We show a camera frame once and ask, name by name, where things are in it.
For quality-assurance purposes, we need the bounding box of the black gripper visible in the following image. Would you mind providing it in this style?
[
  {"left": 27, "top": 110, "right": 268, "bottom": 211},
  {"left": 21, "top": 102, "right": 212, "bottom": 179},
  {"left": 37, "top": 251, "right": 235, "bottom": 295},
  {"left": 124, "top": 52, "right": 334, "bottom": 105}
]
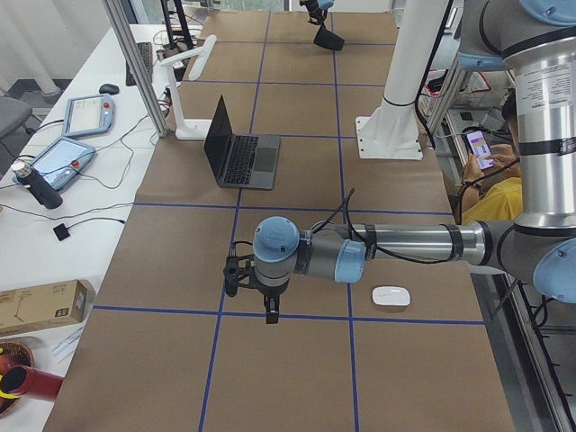
[
  {"left": 300, "top": 0, "right": 325, "bottom": 26},
  {"left": 258, "top": 284, "right": 288, "bottom": 324}
]

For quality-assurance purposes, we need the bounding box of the black mouse pad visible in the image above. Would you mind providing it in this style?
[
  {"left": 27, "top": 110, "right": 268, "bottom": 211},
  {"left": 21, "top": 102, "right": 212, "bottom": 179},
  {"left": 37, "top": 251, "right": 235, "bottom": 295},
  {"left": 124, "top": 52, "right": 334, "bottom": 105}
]
[{"left": 313, "top": 24, "right": 345, "bottom": 51}]

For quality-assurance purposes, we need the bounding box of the grey laptop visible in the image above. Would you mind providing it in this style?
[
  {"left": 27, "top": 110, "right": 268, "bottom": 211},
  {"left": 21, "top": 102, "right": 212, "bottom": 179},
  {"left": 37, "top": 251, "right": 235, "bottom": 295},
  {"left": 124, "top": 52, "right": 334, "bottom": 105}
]
[{"left": 203, "top": 96, "right": 281, "bottom": 190}]

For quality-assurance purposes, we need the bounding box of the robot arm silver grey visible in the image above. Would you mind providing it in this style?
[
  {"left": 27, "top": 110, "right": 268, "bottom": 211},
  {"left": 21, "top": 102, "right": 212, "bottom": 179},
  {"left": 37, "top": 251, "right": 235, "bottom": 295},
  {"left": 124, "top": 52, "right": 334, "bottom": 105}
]
[
  {"left": 299, "top": 0, "right": 334, "bottom": 26},
  {"left": 240, "top": 1, "right": 575, "bottom": 323}
]

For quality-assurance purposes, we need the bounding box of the white computer mouse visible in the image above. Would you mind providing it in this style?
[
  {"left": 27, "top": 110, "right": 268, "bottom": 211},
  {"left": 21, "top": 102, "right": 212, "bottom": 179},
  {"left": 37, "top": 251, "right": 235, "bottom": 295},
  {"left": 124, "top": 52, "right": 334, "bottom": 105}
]
[{"left": 372, "top": 285, "right": 411, "bottom": 308}]

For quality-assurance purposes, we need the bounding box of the white desk lamp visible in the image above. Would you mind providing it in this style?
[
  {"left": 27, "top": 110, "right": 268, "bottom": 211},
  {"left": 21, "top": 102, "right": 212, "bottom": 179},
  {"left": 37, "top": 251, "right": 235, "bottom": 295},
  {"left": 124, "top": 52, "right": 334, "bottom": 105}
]
[{"left": 159, "top": 34, "right": 217, "bottom": 140}]

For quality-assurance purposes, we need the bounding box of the black computer mouse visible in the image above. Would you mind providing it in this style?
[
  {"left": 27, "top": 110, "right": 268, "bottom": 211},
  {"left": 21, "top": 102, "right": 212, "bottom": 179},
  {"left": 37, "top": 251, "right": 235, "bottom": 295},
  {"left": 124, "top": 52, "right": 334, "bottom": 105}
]
[{"left": 99, "top": 83, "right": 120, "bottom": 95}]

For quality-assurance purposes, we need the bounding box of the black keyboard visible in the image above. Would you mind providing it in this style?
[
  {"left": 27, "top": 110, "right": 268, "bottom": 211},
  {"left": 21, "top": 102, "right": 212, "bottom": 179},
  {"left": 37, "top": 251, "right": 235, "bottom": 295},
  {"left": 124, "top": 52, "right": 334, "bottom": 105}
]
[{"left": 125, "top": 41, "right": 154, "bottom": 86}]

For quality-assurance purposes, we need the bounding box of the smartphone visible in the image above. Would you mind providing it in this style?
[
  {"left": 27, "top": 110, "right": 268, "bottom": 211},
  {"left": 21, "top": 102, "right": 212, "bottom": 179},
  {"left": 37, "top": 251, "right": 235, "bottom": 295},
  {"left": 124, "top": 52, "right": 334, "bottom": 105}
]
[{"left": 465, "top": 130, "right": 494, "bottom": 170}]

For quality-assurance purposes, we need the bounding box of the small black square device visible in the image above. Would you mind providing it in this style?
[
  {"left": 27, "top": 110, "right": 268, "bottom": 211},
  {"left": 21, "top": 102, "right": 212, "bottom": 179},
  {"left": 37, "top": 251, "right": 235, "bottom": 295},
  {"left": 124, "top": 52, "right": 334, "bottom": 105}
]
[{"left": 53, "top": 223, "right": 70, "bottom": 241}]

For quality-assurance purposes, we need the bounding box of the cardboard box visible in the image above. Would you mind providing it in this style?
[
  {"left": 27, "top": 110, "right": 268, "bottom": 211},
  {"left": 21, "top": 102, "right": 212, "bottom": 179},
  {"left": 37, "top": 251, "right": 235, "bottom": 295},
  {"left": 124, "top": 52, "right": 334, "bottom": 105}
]
[{"left": 1, "top": 280, "right": 95, "bottom": 337}]

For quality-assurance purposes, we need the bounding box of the upper teach pendant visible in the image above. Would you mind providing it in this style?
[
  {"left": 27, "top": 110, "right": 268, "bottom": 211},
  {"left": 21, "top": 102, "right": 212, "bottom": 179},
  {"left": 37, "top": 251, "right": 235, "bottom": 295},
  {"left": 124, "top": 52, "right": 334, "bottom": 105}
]
[{"left": 62, "top": 94, "right": 115, "bottom": 138}]

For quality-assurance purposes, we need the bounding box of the teach pendant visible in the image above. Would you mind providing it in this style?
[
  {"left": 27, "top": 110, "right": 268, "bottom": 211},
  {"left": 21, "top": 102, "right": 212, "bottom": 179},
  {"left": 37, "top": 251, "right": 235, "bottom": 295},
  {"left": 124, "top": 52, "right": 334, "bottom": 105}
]
[
  {"left": 29, "top": 137, "right": 95, "bottom": 191},
  {"left": 62, "top": 94, "right": 115, "bottom": 138}
]

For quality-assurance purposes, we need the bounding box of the person in yellow shirt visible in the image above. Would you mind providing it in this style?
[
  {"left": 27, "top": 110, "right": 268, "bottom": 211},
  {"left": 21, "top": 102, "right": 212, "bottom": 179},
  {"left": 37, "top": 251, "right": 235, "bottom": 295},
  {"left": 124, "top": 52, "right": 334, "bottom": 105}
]
[{"left": 461, "top": 90, "right": 523, "bottom": 224}]

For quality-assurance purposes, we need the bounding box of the lower teach pendant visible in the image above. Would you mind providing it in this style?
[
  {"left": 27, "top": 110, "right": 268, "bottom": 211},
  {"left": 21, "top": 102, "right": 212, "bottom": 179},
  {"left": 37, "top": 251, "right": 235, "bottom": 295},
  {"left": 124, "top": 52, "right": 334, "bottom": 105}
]
[{"left": 29, "top": 137, "right": 95, "bottom": 191}]

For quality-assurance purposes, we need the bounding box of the black water bottle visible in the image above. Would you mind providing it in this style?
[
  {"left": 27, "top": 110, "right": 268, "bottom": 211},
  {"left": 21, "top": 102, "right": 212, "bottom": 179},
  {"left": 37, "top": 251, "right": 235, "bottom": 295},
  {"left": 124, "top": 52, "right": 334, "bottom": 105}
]
[{"left": 11, "top": 160, "right": 63, "bottom": 210}]

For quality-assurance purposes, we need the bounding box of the woven fruit basket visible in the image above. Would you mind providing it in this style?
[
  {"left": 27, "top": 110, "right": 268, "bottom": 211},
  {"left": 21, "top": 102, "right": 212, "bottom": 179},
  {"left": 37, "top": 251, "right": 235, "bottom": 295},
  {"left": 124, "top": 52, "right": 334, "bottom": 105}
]
[{"left": 0, "top": 339, "right": 36, "bottom": 417}]

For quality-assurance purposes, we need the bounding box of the red bottle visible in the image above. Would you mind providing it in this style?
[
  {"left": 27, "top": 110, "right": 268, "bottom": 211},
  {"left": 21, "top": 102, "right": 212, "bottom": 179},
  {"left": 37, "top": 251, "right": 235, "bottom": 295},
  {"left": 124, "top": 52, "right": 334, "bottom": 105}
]
[{"left": 1, "top": 365, "right": 64, "bottom": 401}]

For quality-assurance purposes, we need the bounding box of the black office chair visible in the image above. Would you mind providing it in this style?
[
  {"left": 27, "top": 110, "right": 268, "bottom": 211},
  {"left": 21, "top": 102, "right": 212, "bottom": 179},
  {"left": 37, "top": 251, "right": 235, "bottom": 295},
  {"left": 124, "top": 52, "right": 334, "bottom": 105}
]
[{"left": 1, "top": 88, "right": 42, "bottom": 139}]

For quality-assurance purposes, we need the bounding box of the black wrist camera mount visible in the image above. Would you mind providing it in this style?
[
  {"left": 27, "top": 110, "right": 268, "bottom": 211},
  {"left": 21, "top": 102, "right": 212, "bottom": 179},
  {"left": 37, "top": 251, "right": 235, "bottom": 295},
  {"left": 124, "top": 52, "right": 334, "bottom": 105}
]
[{"left": 223, "top": 240, "right": 256, "bottom": 297}]

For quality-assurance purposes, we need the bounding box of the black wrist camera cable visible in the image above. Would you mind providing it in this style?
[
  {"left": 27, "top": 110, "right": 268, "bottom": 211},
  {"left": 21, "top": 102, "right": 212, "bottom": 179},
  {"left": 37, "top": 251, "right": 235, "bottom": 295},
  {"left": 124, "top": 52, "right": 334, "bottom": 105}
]
[{"left": 310, "top": 188, "right": 523, "bottom": 264}]

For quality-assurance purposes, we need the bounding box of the white pedestal column base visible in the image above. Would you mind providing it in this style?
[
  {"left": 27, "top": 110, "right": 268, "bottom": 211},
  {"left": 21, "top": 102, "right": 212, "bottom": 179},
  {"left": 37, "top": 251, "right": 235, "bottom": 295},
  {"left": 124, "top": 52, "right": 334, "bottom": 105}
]
[{"left": 355, "top": 0, "right": 452, "bottom": 160}]

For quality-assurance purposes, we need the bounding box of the aluminium frame post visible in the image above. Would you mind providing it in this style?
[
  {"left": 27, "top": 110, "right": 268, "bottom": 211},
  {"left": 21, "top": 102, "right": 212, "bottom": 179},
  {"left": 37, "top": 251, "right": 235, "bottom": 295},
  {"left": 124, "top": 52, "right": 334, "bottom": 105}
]
[{"left": 103, "top": 0, "right": 167, "bottom": 138}]

